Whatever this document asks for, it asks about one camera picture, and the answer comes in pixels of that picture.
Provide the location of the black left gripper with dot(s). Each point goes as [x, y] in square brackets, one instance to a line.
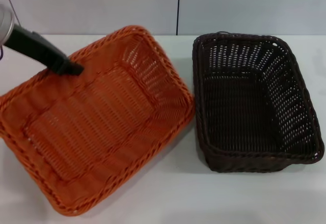
[33, 44]

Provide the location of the orange woven plastic basket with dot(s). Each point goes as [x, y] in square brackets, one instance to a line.
[107, 122]

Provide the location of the dark brown woven basket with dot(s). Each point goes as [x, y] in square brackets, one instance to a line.
[239, 112]

